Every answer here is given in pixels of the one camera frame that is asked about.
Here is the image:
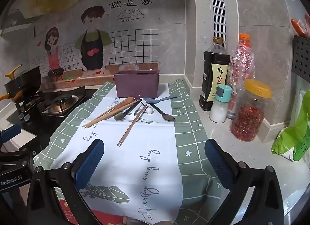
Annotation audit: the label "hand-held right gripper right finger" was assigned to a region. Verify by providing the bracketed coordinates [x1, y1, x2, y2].
[204, 138, 284, 225]

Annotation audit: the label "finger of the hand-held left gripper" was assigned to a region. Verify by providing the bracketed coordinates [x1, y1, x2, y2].
[0, 124, 22, 144]

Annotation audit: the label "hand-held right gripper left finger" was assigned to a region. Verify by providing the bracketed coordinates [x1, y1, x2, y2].
[26, 138, 105, 225]

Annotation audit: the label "black spoon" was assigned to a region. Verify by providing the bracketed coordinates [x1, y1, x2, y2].
[148, 103, 175, 122]
[114, 99, 143, 121]

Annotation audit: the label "blue plastic spoon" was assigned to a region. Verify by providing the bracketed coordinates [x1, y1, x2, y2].
[144, 95, 180, 104]

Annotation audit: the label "purple utensil holder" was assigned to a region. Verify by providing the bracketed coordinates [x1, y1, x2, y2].
[114, 69, 160, 99]

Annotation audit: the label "green white checked tablecloth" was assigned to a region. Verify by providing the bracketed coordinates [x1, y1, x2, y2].
[33, 80, 233, 225]

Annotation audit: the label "yellow-lidded chili flake jar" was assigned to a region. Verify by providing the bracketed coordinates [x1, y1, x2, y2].
[230, 79, 272, 142]

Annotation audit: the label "teal-capped salt shaker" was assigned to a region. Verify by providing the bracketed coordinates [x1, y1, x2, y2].
[209, 84, 233, 124]

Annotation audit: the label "red printed packet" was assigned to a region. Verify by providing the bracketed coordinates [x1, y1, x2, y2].
[57, 197, 126, 225]

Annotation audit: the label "black gas stove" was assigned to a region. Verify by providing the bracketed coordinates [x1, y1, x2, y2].
[15, 86, 88, 126]

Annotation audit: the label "white ceramic spoon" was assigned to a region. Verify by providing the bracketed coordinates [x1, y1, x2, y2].
[124, 105, 143, 122]

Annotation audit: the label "wooden spoon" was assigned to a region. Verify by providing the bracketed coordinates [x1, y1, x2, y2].
[96, 97, 135, 122]

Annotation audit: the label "green plastic bag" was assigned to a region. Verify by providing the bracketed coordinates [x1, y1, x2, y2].
[271, 89, 310, 162]

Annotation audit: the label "dark soy sauce bottle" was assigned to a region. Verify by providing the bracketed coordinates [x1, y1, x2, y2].
[199, 36, 231, 112]

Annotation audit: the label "orange-capped plastic bottle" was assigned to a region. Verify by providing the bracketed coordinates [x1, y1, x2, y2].
[226, 33, 255, 120]

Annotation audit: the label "white vent grille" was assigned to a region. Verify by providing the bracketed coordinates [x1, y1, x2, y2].
[208, 0, 229, 50]

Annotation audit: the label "orange sausages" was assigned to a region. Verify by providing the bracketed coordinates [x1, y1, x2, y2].
[291, 12, 310, 38]

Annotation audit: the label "black wok with yellow handles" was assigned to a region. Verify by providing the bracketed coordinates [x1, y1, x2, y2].
[0, 65, 42, 102]

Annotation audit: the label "black perforated wall rack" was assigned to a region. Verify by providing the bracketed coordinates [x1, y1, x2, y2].
[291, 34, 310, 82]

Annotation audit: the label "cartoon wall poster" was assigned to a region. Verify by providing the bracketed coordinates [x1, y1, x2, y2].
[0, 0, 184, 90]

